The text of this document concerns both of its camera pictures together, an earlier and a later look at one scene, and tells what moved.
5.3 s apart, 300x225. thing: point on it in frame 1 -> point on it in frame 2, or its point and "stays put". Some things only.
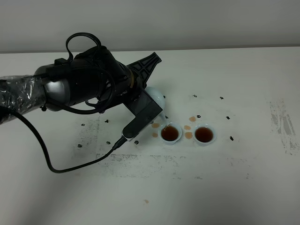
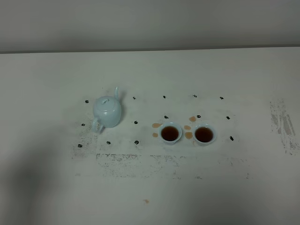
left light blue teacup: (169, 133) stays put
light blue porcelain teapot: (158, 97) -> (107, 111)
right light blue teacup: (204, 134) stays put
